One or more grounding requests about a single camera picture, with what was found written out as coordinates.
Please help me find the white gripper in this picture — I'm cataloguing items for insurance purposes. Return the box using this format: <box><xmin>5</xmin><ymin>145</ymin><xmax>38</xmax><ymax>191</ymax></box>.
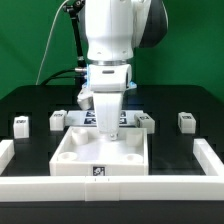
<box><xmin>88</xmin><ymin>64</ymin><xmax>132</xmax><ymax>140</ymax></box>

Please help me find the white square table top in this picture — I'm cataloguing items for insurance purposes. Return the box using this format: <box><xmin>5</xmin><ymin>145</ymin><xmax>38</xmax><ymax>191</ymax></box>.
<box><xmin>49</xmin><ymin>127</ymin><xmax>149</xmax><ymax>176</ymax></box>

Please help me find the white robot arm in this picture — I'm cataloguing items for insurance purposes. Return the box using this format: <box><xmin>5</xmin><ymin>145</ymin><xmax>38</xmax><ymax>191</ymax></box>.
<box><xmin>85</xmin><ymin>0</ymin><xmax>168</xmax><ymax>139</ymax></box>

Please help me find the white marker sheet with tags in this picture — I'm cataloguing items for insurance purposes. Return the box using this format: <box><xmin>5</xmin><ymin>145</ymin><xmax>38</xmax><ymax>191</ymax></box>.
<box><xmin>65</xmin><ymin>110</ymin><xmax>142</xmax><ymax>127</ymax></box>

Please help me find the white U-shaped fence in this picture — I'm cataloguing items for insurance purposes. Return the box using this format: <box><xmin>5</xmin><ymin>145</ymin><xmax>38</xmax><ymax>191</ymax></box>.
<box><xmin>0</xmin><ymin>139</ymin><xmax>224</xmax><ymax>202</ymax></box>

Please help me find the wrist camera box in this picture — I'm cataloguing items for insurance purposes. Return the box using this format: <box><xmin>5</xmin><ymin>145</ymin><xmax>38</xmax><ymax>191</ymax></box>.
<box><xmin>77</xmin><ymin>88</ymin><xmax>93</xmax><ymax>110</ymax></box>

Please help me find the black cable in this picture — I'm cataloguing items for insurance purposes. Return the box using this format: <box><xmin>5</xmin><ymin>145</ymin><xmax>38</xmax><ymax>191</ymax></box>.
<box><xmin>40</xmin><ymin>68</ymin><xmax>88</xmax><ymax>86</ymax></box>

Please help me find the white cable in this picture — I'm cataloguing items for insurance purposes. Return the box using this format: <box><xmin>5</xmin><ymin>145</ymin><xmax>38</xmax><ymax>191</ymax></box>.
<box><xmin>35</xmin><ymin>0</ymin><xmax>69</xmax><ymax>86</ymax></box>

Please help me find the black camera stand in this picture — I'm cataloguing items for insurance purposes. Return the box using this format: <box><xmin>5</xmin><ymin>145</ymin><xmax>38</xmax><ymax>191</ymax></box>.
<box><xmin>62</xmin><ymin>0</ymin><xmax>87</xmax><ymax>86</ymax></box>

